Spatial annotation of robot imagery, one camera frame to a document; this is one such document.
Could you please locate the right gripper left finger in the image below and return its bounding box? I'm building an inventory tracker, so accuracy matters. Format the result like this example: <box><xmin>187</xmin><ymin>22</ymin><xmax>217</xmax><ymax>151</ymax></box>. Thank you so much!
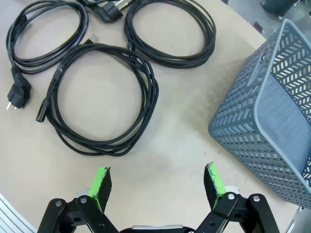
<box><xmin>37</xmin><ymin>166</ymin><xmax>120</xmax><ymax>233</ymax></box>

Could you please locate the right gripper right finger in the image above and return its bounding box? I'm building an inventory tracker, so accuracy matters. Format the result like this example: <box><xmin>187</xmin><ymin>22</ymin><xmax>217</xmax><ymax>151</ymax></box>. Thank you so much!
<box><xmin>194</xmin><ymin>164</ymin><xmax>280</xmax><ymax>233</ymax></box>

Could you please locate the black braided cable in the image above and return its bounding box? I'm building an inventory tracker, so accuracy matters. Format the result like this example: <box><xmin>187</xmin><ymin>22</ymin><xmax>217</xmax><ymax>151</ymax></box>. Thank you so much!
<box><xmin>123</xmin><ymin>0</ymin><xmax>217</xmax><ymax>70</ymax></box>
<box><xmin>35</xmin><ymin>42</ymin><xmax>160</xmax><ymax>157</ymax></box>

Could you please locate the grey plastic mesh basket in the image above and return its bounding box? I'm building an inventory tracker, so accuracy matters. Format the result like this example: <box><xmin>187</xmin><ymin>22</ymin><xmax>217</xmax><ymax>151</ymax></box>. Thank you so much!
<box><xmin>208</xmin><ymin>18</ymin><xmax>311</xmax><ymax>211</ymax></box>

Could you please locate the small red black box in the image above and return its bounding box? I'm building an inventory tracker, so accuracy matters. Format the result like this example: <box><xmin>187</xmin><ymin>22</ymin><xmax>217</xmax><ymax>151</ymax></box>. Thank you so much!
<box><xmin>253</xmin><ymin>21</ymin><xmax>266</xmax><ymax>33</ymax></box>

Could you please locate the ribbed aluminium table frame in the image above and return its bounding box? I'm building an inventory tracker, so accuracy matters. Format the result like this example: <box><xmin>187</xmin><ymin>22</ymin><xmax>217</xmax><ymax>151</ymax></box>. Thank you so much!
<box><xmin>0</xmin><ymin>193</ymin><xmax>37</xmax><ymax>233</ymax></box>

